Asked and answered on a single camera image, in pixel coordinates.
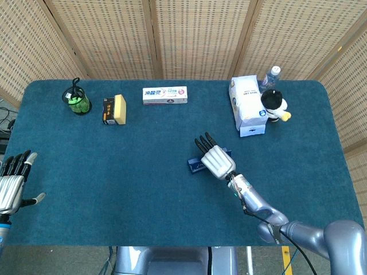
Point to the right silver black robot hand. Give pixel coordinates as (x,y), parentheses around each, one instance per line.
(218,161)

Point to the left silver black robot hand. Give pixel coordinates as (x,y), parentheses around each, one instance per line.
(10,189)

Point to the blue glasses case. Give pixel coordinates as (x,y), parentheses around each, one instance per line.
(195,165)

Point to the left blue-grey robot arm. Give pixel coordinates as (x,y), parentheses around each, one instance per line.
(4,229)

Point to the white toothpaste box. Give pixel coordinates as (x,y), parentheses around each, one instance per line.
(164,96)

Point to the small black box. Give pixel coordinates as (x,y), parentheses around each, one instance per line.
(109,111)

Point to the black floor equipment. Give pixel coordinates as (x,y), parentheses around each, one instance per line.
(3,141)

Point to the white tissue pack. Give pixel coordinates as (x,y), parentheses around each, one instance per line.
(246,106)

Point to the black white plush toy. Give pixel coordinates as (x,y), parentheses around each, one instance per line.
(272,98)

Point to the clear water bottle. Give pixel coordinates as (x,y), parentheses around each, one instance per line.
(271,77)

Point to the blue carpet table cover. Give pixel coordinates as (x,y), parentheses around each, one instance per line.
(114,172)

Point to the white table leg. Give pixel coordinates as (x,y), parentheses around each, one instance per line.
(250,260)

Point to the yellow sponge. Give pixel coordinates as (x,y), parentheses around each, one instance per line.
(120,110)

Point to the blue-grey robot torso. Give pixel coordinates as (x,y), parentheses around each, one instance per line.
(172,263)

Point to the woven bamboo folding screen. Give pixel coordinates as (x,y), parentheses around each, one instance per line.
(200,37)

